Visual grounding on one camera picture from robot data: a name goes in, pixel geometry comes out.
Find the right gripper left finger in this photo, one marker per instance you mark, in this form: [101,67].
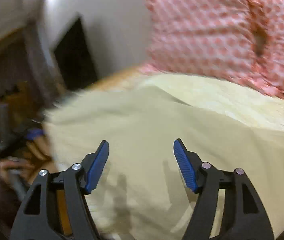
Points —
[38,215]

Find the yellow floral bed sheet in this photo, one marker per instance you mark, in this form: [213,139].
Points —
[240,103]

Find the beige khaki pants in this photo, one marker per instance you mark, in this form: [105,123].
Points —
[141,193]

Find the dark television screen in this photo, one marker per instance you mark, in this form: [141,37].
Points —
[74,59]

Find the person's left hand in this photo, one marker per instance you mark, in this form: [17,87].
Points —
[27,156]

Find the pink polka dot pillow rear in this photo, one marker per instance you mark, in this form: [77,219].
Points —
[268,19]

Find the pink polka dot pillow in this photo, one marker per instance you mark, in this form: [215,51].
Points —
[203,37]
[268,19]

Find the pink polka dot pillow front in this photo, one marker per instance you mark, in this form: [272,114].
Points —
[203,37]

